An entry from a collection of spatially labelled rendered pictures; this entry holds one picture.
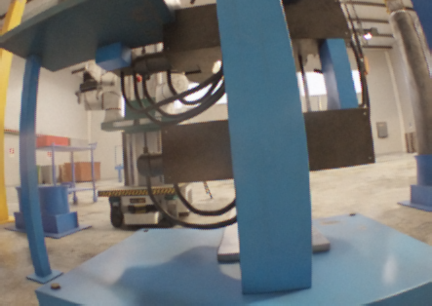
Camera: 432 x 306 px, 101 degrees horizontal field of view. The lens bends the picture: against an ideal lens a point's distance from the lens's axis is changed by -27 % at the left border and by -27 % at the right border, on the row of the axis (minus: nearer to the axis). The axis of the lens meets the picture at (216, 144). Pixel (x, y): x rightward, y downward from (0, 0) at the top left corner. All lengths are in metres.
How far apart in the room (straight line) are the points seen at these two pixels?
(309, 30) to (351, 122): 0.37
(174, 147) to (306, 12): 0.71
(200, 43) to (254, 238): 0.67
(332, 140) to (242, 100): 0.38
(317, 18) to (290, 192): 0.67
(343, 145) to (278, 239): 0.42
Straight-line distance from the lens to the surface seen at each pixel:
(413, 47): 2.07
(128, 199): 1.91
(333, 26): 1.00
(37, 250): 1.18
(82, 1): 0.90
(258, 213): 0.58
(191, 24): 0.97
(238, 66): 0.61
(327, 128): 0.85
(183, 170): 0.83
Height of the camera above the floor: 0.46
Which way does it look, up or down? 5 degrees up
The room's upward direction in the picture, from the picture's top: 5 degrees counter-clockwise
